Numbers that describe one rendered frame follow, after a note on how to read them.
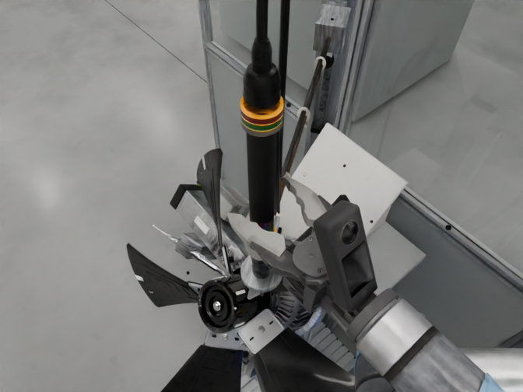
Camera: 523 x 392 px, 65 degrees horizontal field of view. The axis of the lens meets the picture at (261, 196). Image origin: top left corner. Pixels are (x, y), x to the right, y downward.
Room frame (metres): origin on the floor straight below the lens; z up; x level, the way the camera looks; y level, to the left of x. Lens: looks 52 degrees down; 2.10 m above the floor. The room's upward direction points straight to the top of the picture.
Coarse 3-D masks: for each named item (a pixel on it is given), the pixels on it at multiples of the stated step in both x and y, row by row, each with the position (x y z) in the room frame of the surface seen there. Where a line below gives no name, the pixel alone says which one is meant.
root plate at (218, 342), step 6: (234, 330) 0.35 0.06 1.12; (210, 336) 0.33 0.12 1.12; (216, 336) 0.33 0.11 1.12; (222, 336) 0.33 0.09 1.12; (228, 336) 0.33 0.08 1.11; (234, 336) 0.34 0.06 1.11; (210, 342) 0.32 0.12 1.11; (216, 342) 0.32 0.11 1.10; (222, 342) 0.32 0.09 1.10; (228, 342) 0.32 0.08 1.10; (234, 342) 0.33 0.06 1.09; (240, 342) 0.33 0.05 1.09; (228, 348) 0.31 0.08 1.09; (234, 348) 0.31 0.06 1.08
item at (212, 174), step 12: (204, 156) 0.69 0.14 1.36; (216, 156) 0.63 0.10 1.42; (216, 168) 0.61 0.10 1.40; (204, 180) 0.66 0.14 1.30; (216, 180) 0.59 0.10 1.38; (204, 192) 0.67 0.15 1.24; (216, 192) 0.57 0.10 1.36; (216, 204) 0.55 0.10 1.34; (216, 216) 0.54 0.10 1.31; (216, 228) 0.53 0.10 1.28
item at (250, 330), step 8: (264, 312) 0.36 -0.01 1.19; (256, 320) 0.34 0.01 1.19; (264, 320) 0.34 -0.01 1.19; (240, 328) 0.32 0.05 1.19; (248, 328) 0.33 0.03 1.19; (256, 328) 0.33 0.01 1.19; (272, 328) 0.33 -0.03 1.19; (280, 328) 0.33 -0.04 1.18; (240, 336) 0.31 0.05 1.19; (248, 336) 0.31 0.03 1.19; (256, 336) 0.31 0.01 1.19; (264, 336) 0.31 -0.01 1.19; (272, 336) 0.31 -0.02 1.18; (248, 344) 0.29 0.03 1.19; (256, 344) 0.29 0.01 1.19; (264, 344) 0.29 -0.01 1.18; (256, 352) 0.27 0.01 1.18
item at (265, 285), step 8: (280, 232) 0.36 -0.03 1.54; (248, 256) 0.35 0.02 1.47; (248, 264) 0.33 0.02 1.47; (240, 272) 0.32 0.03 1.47; (248, 272) 0.32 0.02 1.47; (272, 272) 0.32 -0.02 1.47; (248, 280) 0.30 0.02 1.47; (256, 280) 0.30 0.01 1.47; (264, 280) 0.30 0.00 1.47; (272, 280) 0.30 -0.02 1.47; (280, 280) 0.31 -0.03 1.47; (248, 288) 0.29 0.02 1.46; (256, 288) 0.29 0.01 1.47; (264, 288) 0.29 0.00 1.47; (272, 288) 0.29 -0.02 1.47
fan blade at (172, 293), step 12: (132, 252) 0.55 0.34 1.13; (132, 264) 0.54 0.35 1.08; (144, 264) 0.52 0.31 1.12; (156, 264) 0.50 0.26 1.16; (144, 276) 0.51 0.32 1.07; (156, 276) 0.49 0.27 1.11; (168, 276) 0.47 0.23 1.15; (144, 288) 0.51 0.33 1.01; (156, 288) 0.49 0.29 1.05; (168, 288) 0.47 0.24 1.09; (180, 288) 0.45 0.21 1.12; (156, 300) 0.48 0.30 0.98; (168, 300) 0.47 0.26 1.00; (180, 300) 0.46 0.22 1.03; (192, 300) 0.44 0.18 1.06
